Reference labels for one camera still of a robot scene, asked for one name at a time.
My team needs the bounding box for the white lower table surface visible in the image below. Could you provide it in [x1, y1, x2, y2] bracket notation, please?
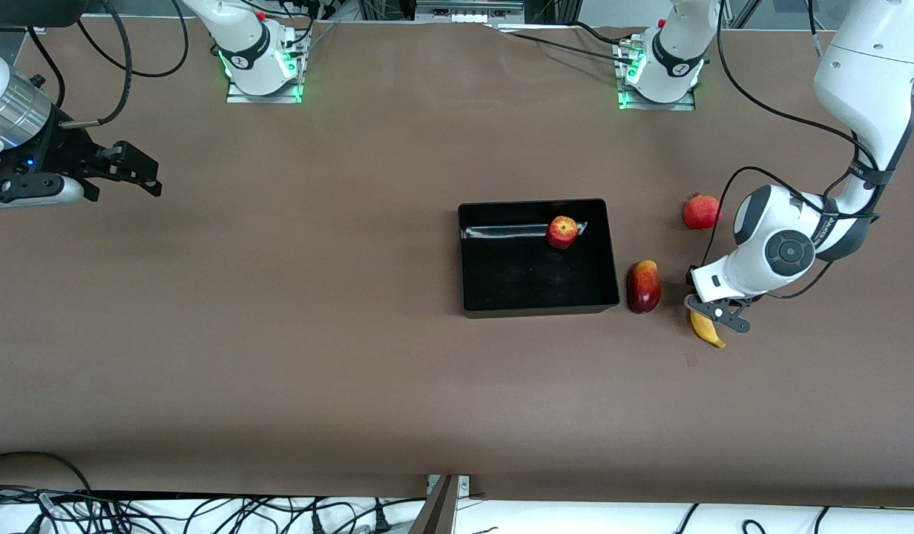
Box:
[0, 489, 914, 534]

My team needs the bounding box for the arched black cable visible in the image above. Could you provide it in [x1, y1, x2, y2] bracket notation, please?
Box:
[0, 450, 93, 492]

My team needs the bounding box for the yellow banana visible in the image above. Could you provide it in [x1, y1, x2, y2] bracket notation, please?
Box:
[689, 310, 726, 349]

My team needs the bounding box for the black cable with metal plug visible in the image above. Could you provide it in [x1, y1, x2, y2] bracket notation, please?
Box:
[59, 0, 133, 128]

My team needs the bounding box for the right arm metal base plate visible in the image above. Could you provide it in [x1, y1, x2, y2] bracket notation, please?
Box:
[226, 44, 303, 105]

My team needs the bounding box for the brown table cover sheet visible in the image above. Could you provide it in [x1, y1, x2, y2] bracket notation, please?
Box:
[0, 19, 914, 507]

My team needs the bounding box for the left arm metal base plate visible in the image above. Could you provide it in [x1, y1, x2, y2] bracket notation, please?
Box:
[617, 41, 697, 112]

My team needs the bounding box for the short black base cable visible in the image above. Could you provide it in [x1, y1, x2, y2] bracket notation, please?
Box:
[572, 21, 636, 47]

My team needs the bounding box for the looping black cable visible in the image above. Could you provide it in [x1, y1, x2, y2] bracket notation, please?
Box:
[77, 0, 189, 78]

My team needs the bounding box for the dark aluminium bar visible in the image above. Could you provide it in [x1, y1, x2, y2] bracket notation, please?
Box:
[407, 475, 459, 534]

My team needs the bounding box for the red yellow mango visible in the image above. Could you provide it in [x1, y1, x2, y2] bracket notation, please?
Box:
[626, 260, 662, 314]

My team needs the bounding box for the red pomegranate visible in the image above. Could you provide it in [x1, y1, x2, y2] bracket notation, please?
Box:
[683, 193, 722, 230]

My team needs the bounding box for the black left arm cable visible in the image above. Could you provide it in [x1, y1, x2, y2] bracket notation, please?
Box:
[698, 0, 884, 271]

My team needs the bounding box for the black rectangular plastic box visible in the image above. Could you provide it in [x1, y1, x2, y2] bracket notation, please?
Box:
[457, 198, 621, 320]

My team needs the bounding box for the long black base cable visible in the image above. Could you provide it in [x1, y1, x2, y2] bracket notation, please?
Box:
[494, 26, 625, 66]

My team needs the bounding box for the red yellow apple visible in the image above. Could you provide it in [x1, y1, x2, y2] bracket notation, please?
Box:
[546, 216, 579, 250]

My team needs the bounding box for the white power strip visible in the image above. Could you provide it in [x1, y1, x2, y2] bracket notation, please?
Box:
[415, 0, 526, 23]

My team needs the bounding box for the short black right arm cable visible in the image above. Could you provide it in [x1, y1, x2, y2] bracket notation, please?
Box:
[27, 27, 66, 112]

